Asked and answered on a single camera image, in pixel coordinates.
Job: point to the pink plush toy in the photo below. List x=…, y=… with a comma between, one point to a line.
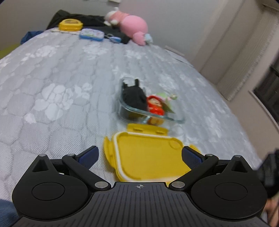
x=130, y=24

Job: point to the person's right hand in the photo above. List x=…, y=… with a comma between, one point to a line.
x=273, y=212

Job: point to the yellow container lid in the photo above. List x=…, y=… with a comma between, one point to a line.
x=148, y=157

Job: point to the clear glass container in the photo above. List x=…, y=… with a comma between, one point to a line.
x=130, y=113

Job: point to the white paper sheet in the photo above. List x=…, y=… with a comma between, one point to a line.
x=178, y=55

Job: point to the black plush toy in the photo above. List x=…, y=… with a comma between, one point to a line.
x=134, y=97

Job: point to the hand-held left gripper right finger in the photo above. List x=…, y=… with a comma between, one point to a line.
x=193, y=156

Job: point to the small light blue plush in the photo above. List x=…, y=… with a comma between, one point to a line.
x=148, y=38

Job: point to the grey quilted mattress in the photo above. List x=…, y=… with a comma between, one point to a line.
x=54, y=109

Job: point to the person's leg in jeans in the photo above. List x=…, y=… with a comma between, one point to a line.
x=6, y=214

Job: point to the blue floral pouch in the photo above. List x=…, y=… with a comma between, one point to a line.
x=91, y=34

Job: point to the small yellow lidded container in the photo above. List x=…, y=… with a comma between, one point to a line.
x=69, y=25

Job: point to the dark cloth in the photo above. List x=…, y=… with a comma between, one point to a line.
x=93, y=21

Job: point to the window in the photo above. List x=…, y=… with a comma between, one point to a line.
x=269, y=93

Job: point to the blue cloth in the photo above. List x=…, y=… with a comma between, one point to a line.
x=31, y=36

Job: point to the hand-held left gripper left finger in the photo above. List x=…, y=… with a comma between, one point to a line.
x=89, y=156

